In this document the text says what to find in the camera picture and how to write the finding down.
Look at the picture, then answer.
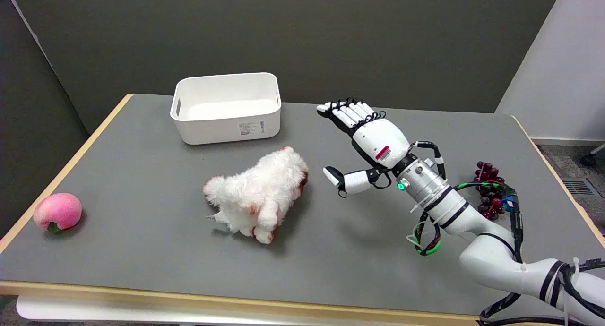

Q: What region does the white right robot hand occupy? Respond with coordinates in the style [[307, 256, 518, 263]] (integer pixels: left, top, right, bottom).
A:
[[316, 98, 411, 198]]

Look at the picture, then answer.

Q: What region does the white fluffy plush toy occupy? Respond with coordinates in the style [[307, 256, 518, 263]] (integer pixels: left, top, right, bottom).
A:
[[203, 146, 310, 244]]

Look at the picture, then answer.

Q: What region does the pink plush peach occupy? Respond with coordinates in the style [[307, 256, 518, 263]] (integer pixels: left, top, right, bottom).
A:
[[33, 193, 83, 233]]

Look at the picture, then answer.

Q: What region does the dark red grape bunch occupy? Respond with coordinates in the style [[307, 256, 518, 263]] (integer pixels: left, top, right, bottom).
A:
[[473, 161, 507, 221]]

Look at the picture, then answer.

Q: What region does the white plastic storage bin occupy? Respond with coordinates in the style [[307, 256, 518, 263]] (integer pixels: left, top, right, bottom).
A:
[[170, 72, 282, 146]]

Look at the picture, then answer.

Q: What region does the floor vent grille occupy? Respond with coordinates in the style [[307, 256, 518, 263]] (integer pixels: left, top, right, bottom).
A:
[[562, 179, 596, 196]]

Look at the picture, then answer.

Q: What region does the black chair caster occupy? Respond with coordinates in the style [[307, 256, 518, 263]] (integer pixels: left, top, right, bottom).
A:
[[580, 144, 605, 167]]

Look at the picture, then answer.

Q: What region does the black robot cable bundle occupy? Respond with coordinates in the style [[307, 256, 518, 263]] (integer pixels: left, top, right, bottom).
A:
[[406, 140, 605, 326]]

